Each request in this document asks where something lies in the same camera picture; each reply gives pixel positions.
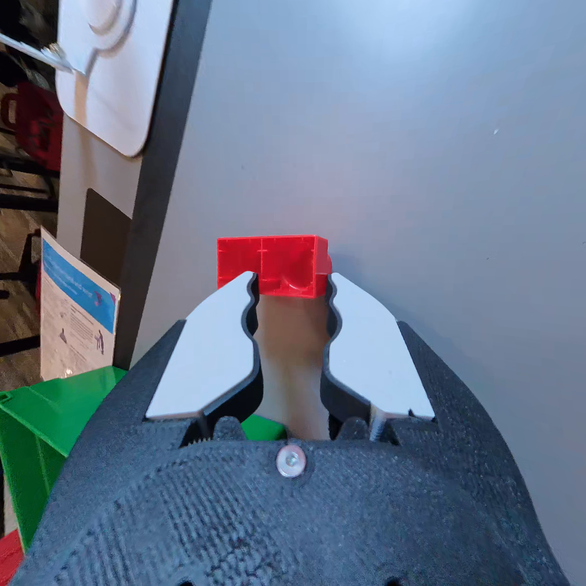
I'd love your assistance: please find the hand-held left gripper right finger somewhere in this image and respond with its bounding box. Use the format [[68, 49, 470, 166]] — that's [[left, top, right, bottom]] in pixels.
[[320, 272, 436, 421]]

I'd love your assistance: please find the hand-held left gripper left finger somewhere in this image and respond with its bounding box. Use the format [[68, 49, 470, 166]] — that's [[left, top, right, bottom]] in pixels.
[[146, 271, 265, 422]]

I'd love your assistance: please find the red plastic block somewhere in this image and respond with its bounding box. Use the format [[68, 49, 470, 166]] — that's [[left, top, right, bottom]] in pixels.
[[216, 234, 333, 299]]

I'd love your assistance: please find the person's right forearm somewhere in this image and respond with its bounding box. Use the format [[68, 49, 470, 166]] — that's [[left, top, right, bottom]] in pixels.
[[253, 293, 333, 441]]

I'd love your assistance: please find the printed instruction sheet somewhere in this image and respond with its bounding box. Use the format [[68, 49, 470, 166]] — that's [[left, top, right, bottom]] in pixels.
[[40, 225, 122, 382]]

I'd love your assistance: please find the green plastic bin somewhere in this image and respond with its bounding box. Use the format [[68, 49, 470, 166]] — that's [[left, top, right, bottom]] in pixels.
[[0, 365, 288, 554]]

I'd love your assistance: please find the red plastic bin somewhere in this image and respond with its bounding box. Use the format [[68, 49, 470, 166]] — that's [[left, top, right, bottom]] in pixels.
[[0, 532, 25, 574]]

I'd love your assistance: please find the red plastic crate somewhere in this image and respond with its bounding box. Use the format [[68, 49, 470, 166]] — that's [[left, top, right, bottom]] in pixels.
[[0, 81, 64, 172]]

